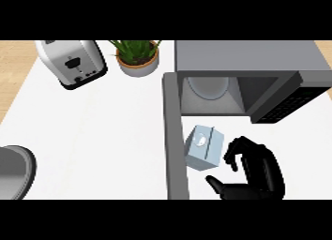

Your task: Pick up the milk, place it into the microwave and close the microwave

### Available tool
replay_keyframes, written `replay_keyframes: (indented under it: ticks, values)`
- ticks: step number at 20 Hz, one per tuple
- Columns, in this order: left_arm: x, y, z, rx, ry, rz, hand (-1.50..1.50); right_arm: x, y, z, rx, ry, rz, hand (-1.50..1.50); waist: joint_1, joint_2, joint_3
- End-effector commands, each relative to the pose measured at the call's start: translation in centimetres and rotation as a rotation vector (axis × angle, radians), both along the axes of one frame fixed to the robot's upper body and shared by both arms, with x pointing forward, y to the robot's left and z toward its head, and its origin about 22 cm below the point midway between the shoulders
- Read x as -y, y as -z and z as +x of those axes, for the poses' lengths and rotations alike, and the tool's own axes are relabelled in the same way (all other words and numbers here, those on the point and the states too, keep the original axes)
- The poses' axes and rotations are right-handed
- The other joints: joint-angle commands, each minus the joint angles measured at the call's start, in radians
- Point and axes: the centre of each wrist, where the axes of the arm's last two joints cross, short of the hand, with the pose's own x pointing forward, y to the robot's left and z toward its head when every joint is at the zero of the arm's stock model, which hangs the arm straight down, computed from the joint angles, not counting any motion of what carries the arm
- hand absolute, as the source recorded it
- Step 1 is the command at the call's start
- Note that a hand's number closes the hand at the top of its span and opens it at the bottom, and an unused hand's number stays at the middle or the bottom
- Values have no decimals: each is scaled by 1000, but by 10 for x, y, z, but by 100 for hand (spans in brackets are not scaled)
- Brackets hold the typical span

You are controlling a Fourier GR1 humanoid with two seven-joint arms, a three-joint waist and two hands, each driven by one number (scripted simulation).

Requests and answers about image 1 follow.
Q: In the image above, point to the potted green plant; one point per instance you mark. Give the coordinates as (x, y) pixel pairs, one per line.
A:
(137, 57)

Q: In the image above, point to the grey microwave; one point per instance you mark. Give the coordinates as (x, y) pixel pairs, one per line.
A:
(255, 78)

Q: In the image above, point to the pale blue milk carton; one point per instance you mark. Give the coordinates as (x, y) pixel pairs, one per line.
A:
(204, 149)

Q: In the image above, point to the grey microwave door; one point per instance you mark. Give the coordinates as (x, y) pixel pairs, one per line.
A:
(174, 137)

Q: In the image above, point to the silver toaster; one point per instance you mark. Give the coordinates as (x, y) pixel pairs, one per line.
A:
(77, 64)

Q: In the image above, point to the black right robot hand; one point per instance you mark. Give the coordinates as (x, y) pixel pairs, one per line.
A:
(258, 175)

